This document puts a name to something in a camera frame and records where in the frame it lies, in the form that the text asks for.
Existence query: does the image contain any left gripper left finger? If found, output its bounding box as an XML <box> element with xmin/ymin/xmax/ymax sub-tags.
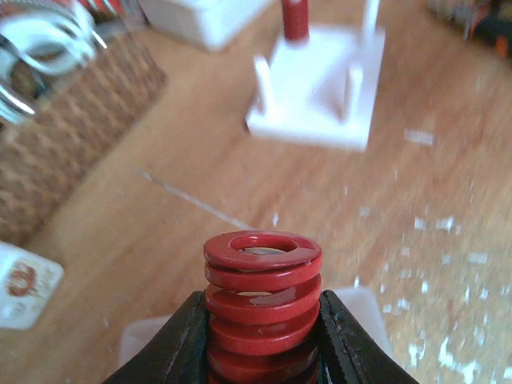
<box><xmin>104</xmin><ymin>291</ymin><xmax>209</xmax><ymax>384</ymax></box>

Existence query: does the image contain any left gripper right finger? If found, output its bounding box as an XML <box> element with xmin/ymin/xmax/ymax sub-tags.
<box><xmin>318</xmin><ymin>290</ymin><xmax>416</xmax><ymax>384</ymax></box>

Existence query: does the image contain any red large spring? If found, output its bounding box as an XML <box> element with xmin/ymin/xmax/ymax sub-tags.
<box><xmin>203</xmin><ymin>230</ymin><xmax>322</xmax><ymax>383</ymax></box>
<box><xmin>281</xmin><ymin>0</ymin><xmax>309</xmax><ymax>42</ymax></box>

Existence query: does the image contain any white peg board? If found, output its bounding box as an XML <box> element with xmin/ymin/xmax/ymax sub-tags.
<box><xmin>245</xmin><ymin>1</ymin><xmax>386</xmax><ymax>151</ymax></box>

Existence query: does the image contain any orange black screwdriver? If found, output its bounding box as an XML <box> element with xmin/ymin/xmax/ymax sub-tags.
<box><xmin>465</xmin><ymin>1</ymin><xmax>511</xmax><ymax>59</ymax></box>

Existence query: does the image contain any translucent spring bin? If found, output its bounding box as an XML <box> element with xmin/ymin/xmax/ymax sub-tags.
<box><xmin>119</xmin><ymin>288</ymin><xmax>393</xmax><ymax>383</ymax></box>

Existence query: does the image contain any white cube adapter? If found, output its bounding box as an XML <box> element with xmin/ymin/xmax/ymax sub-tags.
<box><xmin>1</xmin><ymin>242</ymin><xmax>65</xmax><ymax>330</ymax></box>

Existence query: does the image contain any woven wicker basket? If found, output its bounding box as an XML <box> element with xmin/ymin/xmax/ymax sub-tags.
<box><xmin>1</xmin><ymin>33</ymin><xmax>166</xmax><ymax>245</ymax></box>

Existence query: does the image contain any white plastic toolbox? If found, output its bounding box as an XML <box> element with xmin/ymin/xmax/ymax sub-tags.
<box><xmin>139</xmin><ymin>0</ymin><xmax>272</xmax><ymax>52</ymax></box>

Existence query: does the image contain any white cable coil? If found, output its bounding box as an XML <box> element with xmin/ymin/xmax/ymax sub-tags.
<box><xmin>0</xmin><ymin>7</ymin><xmax>109</xmax><ymax>77</ymax></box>

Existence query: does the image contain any flexible metal hose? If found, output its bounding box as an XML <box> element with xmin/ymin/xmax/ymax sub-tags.
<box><xmin>0</xmin><ymin>0</ymin><xmax>37</xmax><ymax>125</ymax></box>

